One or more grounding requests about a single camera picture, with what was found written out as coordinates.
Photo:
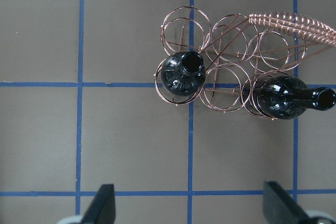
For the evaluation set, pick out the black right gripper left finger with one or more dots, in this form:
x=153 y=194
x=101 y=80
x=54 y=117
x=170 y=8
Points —
x=102 y=208

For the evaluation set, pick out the dark bottle under basket handle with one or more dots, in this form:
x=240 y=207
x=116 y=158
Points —
x=286 y=97

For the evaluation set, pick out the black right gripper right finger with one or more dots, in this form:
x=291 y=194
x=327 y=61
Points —
x=279 y=206

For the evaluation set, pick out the copper wire wine basket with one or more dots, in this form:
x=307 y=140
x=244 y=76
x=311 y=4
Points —
x=238 y=51

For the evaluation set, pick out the dark bottle at basket end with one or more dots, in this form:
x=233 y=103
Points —
x=183 y=73

